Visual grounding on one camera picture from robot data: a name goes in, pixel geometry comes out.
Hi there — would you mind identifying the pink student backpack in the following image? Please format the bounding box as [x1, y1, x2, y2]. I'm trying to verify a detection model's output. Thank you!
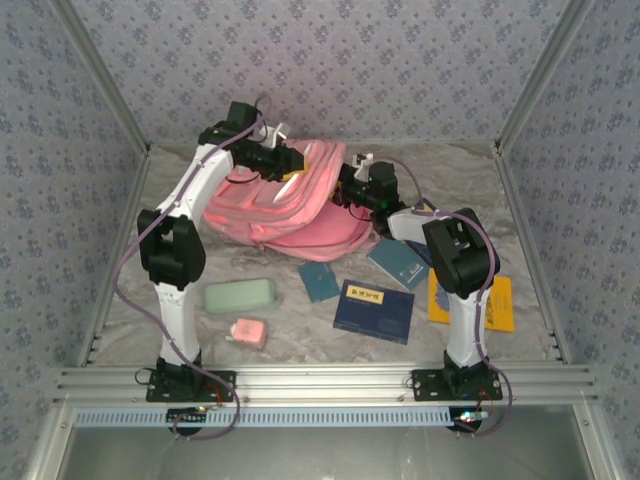
[202, 138, 380, 265]

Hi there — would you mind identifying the teal notebook with white label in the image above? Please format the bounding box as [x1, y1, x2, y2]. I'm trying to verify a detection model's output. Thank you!
[367, 238, 429, 293]

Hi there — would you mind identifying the small square teal notebook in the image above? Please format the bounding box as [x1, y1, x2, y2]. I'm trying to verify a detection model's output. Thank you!
[297, 261, 342, 304]

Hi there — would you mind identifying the mint green pencil case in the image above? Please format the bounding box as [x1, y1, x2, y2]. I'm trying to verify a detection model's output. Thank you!
[202, 278, 279, 315]

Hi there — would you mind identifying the navy book wide yellow label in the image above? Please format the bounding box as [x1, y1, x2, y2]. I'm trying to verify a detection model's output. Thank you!
[333, 278, 416, 346]

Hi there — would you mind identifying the small pink box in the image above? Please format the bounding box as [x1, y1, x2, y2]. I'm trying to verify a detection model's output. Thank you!
[224, 318, 269, 351]

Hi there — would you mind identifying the yellow book with blue picture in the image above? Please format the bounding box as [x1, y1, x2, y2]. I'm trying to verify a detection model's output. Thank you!
[427, 272, 515, 335]

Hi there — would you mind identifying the small black controller board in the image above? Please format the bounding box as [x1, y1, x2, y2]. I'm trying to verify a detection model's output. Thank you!
[166, 407, 209, 427]
[448, 407, 489, 432]

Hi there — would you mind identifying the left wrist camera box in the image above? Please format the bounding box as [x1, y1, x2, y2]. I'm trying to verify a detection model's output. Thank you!
[258, 121, 292, 150]

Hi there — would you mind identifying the aluminium side rail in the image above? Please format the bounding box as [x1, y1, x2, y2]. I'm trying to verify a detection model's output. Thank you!
[77, 149, 152, 366]
[492, 144, 574, 365]

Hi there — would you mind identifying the aluminium frame post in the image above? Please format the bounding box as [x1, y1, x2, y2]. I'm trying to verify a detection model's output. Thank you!
[493, 0, 596, 154]
[47, 0, 152, 156]

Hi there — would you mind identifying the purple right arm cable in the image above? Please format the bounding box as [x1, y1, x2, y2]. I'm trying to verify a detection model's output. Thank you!
[382, 157, 514, 437]

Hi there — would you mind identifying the aluminium mounting rail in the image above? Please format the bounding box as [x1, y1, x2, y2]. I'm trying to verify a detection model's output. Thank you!
[52, 363, 600, 405]

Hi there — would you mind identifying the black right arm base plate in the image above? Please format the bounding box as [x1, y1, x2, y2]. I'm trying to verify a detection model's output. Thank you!
[410, 368, 504, 403]

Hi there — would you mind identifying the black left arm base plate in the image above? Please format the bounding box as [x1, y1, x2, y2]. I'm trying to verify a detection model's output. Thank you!
[145, 369, 237, 403]

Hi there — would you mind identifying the pale blue slotted cable duct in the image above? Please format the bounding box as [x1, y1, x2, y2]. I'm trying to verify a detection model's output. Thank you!
[73, 405, 459, 429]

